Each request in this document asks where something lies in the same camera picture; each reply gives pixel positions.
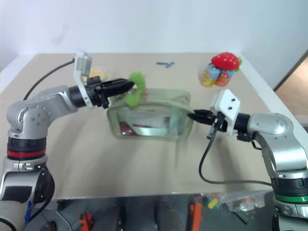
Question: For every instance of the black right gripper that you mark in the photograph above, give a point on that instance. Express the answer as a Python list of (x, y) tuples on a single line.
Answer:
[(219, 121)]

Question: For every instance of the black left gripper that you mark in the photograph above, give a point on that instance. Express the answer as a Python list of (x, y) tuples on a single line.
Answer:
[(96, 92)]

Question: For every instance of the green transparent zip pouch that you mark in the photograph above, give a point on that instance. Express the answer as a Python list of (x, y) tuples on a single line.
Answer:
[(149, 120)]

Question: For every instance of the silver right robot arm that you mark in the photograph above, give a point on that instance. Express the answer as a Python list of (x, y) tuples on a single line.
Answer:
[(276, 125)]

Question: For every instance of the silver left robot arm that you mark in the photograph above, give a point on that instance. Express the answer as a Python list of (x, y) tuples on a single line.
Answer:
[(31, 115)]

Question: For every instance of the clear pouch with colourful print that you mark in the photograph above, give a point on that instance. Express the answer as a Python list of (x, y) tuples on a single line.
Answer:
[(216, 75)]

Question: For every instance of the red strawberry plush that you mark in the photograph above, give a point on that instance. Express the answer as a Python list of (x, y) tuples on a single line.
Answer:
[(225, 60)]

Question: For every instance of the clear bag with yellow contents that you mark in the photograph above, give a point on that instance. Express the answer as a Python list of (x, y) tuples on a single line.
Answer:
[(99, 72)]

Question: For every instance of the yellow green toy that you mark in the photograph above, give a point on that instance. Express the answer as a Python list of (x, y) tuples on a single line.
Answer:
[(211, 203)]

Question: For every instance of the clear plastic bag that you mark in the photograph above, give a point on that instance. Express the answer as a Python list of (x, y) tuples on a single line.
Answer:
[(243, 203)]

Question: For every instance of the orange black tool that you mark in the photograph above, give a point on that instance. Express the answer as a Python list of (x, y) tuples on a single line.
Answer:
[(196, 214), (86, 221)]

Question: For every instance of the brown wooden panel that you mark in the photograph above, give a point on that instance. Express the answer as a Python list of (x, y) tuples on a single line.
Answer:
[(294, 72)]

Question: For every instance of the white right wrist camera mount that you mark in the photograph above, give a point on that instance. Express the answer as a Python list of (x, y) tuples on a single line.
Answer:
[(226, 102)]

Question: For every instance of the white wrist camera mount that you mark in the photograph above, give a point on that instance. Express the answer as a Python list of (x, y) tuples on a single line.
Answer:
[(81, 63), (226, 102)]

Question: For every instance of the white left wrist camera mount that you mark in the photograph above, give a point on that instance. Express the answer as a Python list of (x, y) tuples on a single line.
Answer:
[(81, 63)]

